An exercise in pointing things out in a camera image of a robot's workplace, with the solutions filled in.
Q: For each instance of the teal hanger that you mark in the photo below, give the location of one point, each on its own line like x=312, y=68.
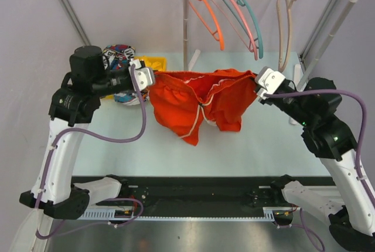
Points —
x=255, y=44

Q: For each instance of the beige hanger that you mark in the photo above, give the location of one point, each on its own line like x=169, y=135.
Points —
x=284, y=36

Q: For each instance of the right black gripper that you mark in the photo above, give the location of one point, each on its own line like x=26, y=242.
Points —
x=267, y=101

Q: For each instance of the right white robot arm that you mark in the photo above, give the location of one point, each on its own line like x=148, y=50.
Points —
x=331, y=140

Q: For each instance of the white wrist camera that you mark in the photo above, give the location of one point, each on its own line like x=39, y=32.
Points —
x=268, y=81
x=144, y=75

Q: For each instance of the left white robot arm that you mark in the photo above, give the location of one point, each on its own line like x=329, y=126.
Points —
x=71, y=112

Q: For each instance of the orange shorts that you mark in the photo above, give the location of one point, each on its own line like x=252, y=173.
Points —
x=182, y=100

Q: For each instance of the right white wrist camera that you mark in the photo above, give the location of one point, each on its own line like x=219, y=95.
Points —
x=268, y=81

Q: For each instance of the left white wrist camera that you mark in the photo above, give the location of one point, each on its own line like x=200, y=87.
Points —
x=144, y=75

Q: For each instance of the white slotted cable duct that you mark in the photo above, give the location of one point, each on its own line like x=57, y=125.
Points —
x=121, y=214

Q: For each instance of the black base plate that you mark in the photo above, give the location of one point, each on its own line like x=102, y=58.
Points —
x=205, y=197

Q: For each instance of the pink hanger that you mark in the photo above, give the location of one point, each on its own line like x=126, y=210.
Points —
x=245, y=17

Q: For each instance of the comic print shorts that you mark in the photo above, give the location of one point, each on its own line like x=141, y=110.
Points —
x=116, y=57

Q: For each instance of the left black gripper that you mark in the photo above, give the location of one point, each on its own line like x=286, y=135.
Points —
x=128, y=72

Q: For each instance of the yellow plastic bin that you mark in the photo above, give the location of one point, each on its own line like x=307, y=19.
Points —
x=130, y=98

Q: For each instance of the yellow shorts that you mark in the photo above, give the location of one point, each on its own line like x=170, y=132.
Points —
x=154, y=65

